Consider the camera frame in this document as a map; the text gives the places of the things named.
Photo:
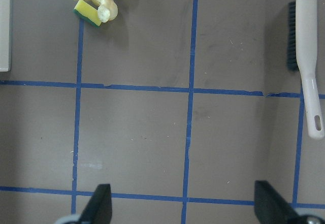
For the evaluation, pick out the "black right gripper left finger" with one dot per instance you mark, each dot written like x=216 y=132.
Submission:
x=99 y=207

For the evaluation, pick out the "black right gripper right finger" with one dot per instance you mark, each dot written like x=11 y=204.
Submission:
x=270 y=207

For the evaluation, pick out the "white hand brush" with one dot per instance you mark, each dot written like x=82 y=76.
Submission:
x=302 y=55

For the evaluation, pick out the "beige plastic dustpan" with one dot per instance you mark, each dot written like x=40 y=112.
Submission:
x=6 y=35

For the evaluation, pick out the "yellow green sponge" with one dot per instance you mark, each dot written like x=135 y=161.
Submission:
x=87 y=13

